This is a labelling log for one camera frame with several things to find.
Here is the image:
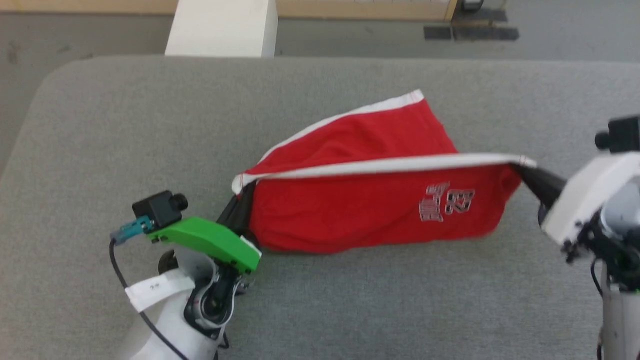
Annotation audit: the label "lemon print partition panel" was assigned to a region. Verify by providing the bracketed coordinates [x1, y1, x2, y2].
[0, 0, 458, 22]

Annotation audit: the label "grey fabric cushion surface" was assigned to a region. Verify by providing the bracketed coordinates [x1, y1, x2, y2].
[0, 55, 640, 360]

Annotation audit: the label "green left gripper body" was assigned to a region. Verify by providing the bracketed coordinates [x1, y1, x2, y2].
[147, 216, 262, 275]

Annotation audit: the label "black floor mat under foot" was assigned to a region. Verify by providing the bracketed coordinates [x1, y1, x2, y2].
[452, 9, 508, 23]

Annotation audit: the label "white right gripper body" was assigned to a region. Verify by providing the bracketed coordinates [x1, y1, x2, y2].
[540, 152, 640, 246]

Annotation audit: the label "long black floor mat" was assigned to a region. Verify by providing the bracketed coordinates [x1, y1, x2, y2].
[452, 26, 520, 42]

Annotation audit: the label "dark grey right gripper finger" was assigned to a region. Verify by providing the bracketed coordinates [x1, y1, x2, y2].
[519, 174, 564, 209]
[512, 164, 569, 191]

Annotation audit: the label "red shorts with white trim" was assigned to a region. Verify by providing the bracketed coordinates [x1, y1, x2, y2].
[231, 89, 538, 255]

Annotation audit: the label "white paper tag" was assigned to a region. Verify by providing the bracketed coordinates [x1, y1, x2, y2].
[125, 270, 196, 313]

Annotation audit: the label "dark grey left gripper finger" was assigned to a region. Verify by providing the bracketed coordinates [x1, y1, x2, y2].
[217, 194, 246, 231]
[229, 189, 256, 239]

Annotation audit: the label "white box pedestal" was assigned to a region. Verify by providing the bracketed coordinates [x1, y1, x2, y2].
[165, 0, 278, 58]

